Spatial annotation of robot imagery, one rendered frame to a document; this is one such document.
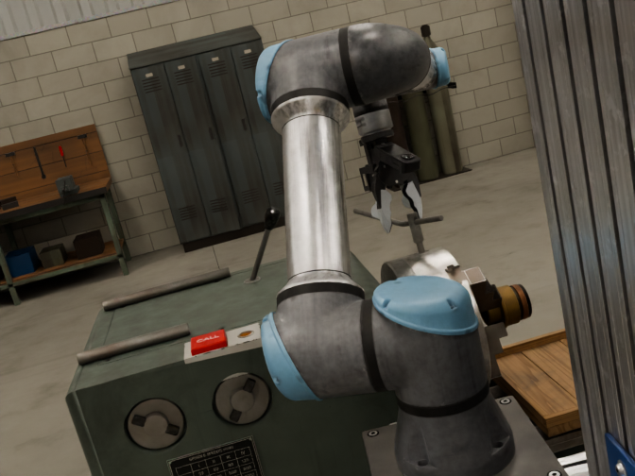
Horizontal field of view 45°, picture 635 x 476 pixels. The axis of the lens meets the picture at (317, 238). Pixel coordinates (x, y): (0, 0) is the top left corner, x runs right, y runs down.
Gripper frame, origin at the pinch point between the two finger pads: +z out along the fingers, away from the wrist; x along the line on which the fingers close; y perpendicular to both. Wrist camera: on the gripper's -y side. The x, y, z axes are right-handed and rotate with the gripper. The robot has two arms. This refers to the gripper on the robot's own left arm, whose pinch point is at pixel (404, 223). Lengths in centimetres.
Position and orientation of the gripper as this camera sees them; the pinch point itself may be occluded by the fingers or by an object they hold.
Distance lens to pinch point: 162.4
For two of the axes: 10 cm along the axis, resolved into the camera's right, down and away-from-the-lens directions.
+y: -4.3, 0.6, 9.0
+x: -8.7, 2.5, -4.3
